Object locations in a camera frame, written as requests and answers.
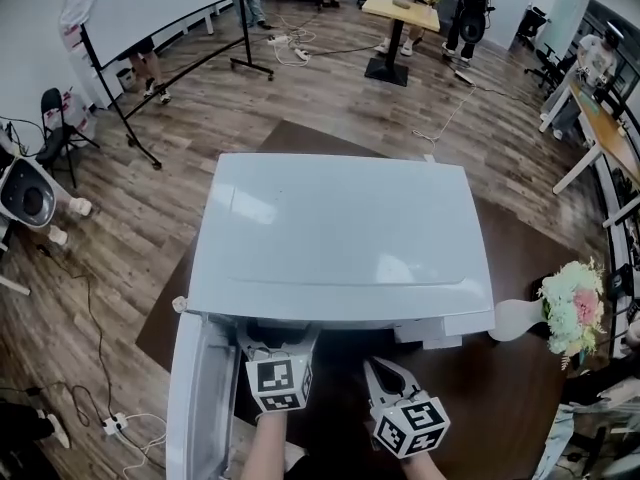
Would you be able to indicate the light wood standing table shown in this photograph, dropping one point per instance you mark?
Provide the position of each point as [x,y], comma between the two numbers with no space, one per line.
[400,10]

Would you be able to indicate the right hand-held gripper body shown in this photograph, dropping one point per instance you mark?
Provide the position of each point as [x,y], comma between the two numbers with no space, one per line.
[410,425]

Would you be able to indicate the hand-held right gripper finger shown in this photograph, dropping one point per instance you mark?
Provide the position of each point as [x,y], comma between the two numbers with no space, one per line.
[402,380]
[372,393]

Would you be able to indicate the person's right forearm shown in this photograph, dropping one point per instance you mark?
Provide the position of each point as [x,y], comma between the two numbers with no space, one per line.
[422,470]

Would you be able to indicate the light blue garment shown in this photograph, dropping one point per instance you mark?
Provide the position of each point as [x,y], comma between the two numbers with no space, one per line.
[565,443]

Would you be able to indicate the small waste bin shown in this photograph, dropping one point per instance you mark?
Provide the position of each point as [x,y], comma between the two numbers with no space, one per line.
[125,79]

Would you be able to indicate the white vase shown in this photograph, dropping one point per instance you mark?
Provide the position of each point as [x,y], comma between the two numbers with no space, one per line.
[515,320]

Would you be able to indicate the person's left forearm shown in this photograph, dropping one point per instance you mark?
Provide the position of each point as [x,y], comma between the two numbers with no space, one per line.
[267,443]

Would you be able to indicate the black folding chair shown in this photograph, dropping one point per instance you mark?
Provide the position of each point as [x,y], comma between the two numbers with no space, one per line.
[52,143]

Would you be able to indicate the pale pink cloth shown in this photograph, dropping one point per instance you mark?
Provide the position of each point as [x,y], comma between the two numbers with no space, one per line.
[620,393]

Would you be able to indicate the black swivel chair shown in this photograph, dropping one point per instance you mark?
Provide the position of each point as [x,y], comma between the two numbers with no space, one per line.
[547,58]

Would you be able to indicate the clear plastic bag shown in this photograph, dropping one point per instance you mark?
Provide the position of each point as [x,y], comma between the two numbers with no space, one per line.
[79,0]

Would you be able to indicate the white microwave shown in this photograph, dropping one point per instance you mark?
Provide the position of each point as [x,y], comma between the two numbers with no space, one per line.
[340,228]

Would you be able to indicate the pastel flower bouquet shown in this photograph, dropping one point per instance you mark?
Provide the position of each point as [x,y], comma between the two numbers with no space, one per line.
[575,308]

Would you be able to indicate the light wood desk white legs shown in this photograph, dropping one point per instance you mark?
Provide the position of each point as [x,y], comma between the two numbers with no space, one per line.
[610,133]

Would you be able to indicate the dark brown table white legs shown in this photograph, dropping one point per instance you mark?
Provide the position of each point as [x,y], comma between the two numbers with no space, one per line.
[515,393]

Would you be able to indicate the whiteboard on black stand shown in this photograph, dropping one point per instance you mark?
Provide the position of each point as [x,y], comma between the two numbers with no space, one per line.
[150,3]

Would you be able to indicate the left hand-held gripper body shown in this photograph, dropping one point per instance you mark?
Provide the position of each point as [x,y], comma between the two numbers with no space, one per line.
[277,383]

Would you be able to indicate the white power strip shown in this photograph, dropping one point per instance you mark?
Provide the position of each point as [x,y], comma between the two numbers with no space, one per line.
[302,53]
[278,39]
[462,78]
[115,424]

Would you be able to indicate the white pod backpack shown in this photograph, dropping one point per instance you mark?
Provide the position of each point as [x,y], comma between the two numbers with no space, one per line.
[27,200]

